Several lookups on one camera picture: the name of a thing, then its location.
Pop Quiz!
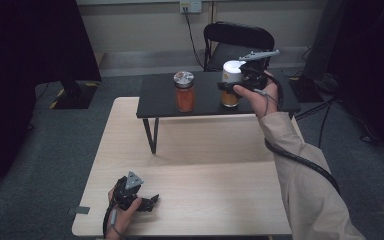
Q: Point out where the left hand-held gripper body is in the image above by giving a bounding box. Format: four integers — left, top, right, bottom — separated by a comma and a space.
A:
113, 170, 145, 212

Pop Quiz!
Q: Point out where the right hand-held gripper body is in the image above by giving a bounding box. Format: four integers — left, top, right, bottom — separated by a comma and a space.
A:
238, 49, 281, 92

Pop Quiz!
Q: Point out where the white-lid jar of yellow sauce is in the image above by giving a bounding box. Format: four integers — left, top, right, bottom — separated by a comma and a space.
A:
220, 59, 248, 109

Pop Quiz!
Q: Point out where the black raised shelf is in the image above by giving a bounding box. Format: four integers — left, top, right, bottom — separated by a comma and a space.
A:
135, 68, 302, 155

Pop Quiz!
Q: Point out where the silver-lid jar of red sauce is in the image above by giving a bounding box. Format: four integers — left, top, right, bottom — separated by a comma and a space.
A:
172, 70, 197, 114

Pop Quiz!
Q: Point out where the person's left hand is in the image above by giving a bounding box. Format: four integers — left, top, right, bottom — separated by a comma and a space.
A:
105, 186, 144, 240

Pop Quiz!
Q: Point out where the person's right hand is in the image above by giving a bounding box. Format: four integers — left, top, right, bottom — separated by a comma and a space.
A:
232, 70, 280, 118

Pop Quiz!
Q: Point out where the black folding chair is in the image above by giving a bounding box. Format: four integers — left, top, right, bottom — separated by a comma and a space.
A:
202, 21, 276, 73

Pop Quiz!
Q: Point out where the grey tape piece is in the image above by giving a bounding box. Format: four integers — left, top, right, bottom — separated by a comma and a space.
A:
66, 205, 91, 216

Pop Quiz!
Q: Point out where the black stand base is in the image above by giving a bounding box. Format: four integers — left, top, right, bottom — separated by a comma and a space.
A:
50, 79, 100, 111

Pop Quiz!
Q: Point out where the dark curtain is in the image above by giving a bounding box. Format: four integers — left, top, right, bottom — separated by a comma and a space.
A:
326, 0, 384, 171

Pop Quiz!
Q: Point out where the black curtain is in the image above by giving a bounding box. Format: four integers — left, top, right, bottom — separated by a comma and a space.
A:
0, 0, 103, 193

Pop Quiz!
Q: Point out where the left hand-held gripper cable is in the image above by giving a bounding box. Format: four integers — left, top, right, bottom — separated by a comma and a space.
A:
102, 198, 121, 239

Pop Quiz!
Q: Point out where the hand-held gripper cable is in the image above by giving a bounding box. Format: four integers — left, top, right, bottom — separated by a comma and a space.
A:
261, 72, 343, 197
102, 198, 121, 239

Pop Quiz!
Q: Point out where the black wall socket cable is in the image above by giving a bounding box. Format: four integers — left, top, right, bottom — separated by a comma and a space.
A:
183, 7, 208, 71

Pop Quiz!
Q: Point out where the black floor cable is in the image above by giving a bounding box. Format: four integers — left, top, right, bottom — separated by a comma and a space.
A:
294, 96, 341, 150

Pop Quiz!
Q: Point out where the white wall socket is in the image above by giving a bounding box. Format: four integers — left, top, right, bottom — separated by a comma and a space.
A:
179, 0, 203, 15

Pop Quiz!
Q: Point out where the right hand-held gripper cable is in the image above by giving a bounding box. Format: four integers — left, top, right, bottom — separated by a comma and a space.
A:
261, 72, 343, 197

